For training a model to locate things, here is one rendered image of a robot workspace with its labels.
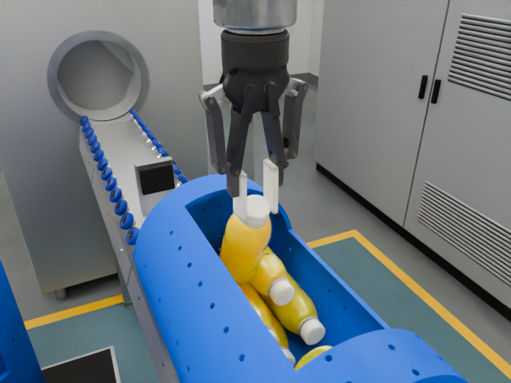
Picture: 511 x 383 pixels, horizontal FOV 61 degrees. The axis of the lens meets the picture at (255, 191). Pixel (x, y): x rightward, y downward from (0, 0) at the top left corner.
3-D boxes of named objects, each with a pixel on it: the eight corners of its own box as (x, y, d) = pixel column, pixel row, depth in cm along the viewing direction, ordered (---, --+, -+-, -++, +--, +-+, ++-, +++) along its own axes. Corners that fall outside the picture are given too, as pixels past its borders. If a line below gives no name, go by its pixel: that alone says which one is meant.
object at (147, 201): (175, 204, 125) (170, 156, 117) (179, 211, 122) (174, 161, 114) (141, 213, 121) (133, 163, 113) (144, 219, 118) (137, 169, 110)
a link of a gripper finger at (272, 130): (250, 78, 51) (261, 74, 52) (267, 158, 58) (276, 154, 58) (265, 87, 48) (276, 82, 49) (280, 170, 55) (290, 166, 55)
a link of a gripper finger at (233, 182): (239, 160, 52) (216, 165, 51) (239, 196, 55) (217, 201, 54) (234, 156, 54) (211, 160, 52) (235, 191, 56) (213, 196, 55)
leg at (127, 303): (133, 299, 222) (113, 193, 191) (136, 305, 218) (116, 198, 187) (122, 302, 220) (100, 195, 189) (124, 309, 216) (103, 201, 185)
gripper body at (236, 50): (273, 20, 51) (271, 96, 56) (205, 26, 48) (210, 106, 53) (306, 30, 45) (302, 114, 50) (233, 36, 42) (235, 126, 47)
